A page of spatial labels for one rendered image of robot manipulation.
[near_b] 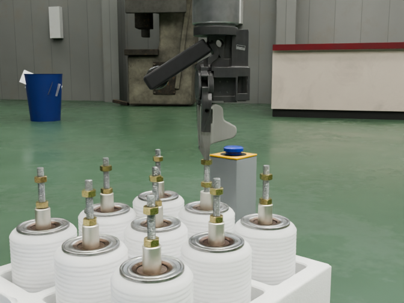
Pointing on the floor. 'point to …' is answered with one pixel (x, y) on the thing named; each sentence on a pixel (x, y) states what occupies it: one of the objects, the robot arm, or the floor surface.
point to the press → (136, 66)
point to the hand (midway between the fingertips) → (202, 151)
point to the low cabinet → (338, 80)
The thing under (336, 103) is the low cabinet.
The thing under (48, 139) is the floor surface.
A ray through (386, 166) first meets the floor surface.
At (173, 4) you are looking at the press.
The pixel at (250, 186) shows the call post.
